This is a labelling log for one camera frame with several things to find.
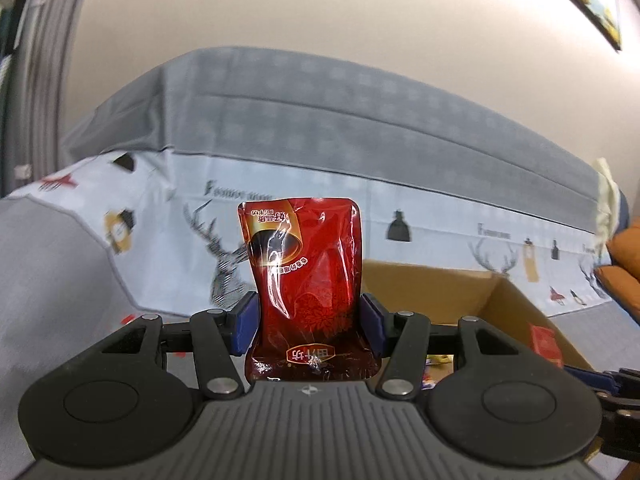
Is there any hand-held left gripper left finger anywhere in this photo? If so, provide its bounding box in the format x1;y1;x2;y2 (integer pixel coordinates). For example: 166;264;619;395
102;291;261;401

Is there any grey striped curtain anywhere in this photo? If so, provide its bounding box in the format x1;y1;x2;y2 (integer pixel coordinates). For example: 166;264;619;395
0;0;97;197

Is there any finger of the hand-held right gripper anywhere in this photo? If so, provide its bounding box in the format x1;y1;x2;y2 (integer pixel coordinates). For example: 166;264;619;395
597;395;640;463
565;366;640;397

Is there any red snack packet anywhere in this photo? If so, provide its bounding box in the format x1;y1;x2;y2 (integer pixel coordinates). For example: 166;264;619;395
529;324;565;367

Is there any brown cardboard box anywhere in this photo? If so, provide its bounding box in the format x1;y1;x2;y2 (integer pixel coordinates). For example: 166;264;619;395
361;259;597;392

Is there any dark red snack pouch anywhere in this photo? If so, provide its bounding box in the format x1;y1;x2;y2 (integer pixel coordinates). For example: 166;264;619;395
235;197;381;383

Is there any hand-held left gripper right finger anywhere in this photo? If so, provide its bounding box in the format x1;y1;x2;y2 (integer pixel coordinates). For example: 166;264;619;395
361;292;516;401

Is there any cream cloth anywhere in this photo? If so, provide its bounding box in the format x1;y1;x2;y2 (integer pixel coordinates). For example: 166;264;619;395
592;157;620;252

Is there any orange cushion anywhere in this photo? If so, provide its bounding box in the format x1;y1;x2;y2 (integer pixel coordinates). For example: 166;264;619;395
606;224;640;281
595;264;640;324

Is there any grey checked quilt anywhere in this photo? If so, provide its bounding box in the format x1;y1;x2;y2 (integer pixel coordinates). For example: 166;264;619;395
62;46;602;235

